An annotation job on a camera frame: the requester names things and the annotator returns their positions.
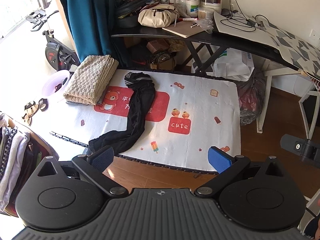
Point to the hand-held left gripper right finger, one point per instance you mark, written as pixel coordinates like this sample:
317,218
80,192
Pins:
220,158

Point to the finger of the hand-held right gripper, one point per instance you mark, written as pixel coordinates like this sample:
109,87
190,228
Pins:
290,143

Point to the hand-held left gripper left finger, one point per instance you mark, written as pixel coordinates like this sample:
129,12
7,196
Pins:
103,156

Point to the black pants with striped waistband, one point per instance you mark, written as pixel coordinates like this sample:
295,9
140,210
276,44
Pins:
138,105

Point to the stack of folded clothes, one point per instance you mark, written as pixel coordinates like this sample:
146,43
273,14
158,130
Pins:
12,155

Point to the white table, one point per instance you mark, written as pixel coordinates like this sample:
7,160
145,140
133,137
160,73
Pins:
261,105

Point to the white printed floor mat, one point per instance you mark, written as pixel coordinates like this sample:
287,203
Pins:
200,105

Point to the dark garbage bag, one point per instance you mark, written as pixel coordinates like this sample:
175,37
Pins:
250,97

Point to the beige folded blanket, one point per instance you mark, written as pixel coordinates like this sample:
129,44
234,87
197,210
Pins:
90,80

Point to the black slipper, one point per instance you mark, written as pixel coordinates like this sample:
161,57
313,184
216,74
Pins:
43,104

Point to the purple plastic basin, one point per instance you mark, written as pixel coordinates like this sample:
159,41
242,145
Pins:
50,90

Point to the geometric patterned tablecloth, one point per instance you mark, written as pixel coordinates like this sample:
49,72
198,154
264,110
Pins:
295,47

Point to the white plastic bag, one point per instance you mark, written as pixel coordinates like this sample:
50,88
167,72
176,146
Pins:
230,62

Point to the dark patterned bag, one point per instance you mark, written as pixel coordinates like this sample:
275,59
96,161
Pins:
162,60

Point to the black exercise bike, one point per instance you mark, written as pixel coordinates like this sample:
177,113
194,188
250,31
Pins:
53,52

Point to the white desk pad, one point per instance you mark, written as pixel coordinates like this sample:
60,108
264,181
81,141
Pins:
237,33

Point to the pink cardboard box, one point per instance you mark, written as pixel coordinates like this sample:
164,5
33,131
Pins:
157,46

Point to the black desk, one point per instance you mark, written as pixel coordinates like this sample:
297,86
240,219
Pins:
155,33

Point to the tan notebook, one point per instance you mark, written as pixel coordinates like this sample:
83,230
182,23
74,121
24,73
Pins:
185,28

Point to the teal curtain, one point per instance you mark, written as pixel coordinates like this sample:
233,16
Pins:
85,17

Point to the cotton swab box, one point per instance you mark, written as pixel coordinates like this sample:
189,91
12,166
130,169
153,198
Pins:
206,13

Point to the grey computer mouse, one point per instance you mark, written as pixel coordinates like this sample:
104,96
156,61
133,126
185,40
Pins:
226,12

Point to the white pump bottle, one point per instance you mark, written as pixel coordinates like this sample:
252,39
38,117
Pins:
192,7

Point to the white wall socket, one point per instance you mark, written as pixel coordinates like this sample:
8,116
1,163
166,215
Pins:
314,33

